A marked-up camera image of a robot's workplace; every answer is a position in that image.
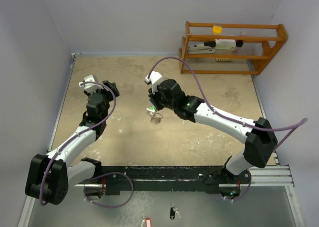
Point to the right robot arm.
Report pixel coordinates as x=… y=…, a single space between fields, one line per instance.
x=258 y=145

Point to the white green staple box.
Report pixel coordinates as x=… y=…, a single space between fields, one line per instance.
x=225 y=44

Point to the metal corner bracket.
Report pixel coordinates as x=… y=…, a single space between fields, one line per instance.
x=75 y=55

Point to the yellow tape measure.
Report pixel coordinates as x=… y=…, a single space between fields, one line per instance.
x=217 y=30

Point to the aluminium extrusion rail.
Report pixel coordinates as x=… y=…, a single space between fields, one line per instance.
x=272 y=175

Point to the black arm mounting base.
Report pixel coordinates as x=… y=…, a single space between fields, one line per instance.
x=112 y=180

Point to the wooden three-tier shelf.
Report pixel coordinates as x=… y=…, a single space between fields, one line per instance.
x=258 y=43

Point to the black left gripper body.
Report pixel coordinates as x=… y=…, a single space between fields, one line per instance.
x=108 y=96

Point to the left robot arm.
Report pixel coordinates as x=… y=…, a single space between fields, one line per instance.
x=51 y=175

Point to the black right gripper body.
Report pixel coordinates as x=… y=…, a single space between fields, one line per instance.
x=160 y=102

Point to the grey black stapler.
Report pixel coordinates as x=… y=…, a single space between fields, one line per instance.
x=202 y=48

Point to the black tag key bunch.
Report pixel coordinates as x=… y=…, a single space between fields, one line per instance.
x=174 y=212

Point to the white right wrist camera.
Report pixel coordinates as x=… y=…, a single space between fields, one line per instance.
x=154 y=80

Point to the red tag key bunch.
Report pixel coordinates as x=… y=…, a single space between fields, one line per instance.
x=146 y=221

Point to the large metal keyring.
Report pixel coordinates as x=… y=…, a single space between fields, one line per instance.
x=155 y=117

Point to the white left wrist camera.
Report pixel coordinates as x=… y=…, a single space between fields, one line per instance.
x=89 y=84

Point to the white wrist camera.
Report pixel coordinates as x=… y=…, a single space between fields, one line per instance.
x=154 y=80
x=89 y=84

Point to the black red stamp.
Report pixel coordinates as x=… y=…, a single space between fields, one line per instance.
x=239 y=43

